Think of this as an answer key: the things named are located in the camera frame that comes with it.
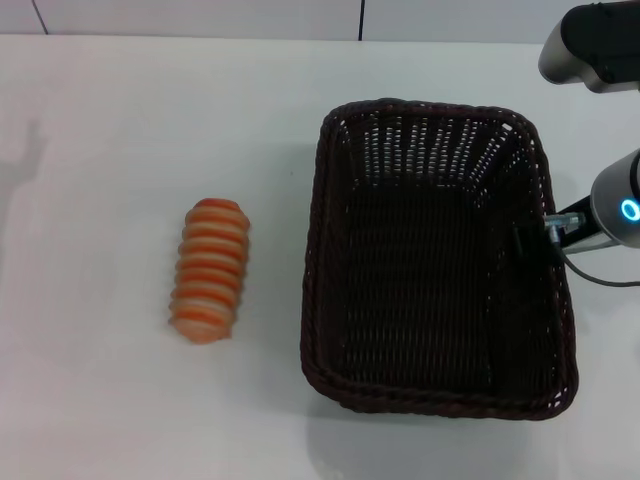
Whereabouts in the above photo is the black wicker basket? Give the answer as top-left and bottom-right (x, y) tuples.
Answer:
(298, 98), (581, 420)

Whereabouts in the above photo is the grey right arm cable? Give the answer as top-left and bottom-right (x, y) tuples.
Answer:
(542, 211), (640, 287)

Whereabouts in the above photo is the orange striped bread roll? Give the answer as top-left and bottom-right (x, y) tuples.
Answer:
(168, 197), (251, 345)

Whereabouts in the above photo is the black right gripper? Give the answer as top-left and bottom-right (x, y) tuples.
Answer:
(511, 196), (617, 259)

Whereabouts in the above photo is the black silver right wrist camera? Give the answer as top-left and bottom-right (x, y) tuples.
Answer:
(537, 0), (640, 95)

